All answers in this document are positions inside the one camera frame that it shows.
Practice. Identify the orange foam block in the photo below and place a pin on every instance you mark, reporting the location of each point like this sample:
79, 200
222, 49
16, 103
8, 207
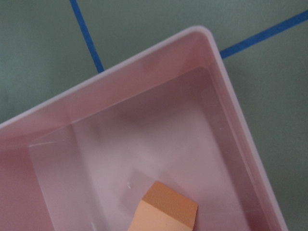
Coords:
164, 209

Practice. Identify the pink plastic bin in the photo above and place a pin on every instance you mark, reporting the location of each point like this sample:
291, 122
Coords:
82, 160

